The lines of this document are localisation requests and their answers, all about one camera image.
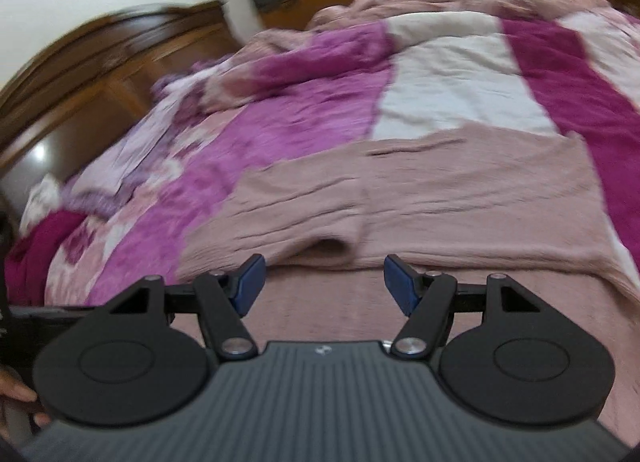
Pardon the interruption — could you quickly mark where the pink knitted cardigan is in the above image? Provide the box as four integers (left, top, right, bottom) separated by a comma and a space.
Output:
176, 124, 639, 299

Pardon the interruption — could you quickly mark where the person's left hand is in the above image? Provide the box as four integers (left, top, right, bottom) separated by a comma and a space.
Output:
1, 368, 51, 442

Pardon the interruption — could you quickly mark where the lilac floral pillow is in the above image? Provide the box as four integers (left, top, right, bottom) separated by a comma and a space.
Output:
18, 56, 230, 237

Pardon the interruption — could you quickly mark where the patchwork purple white quilt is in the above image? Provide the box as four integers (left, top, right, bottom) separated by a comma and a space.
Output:
44, 8, 639, 305

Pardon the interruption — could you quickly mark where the dark wooden headboard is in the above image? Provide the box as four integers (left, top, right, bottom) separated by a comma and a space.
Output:
0, 0, 241, 183

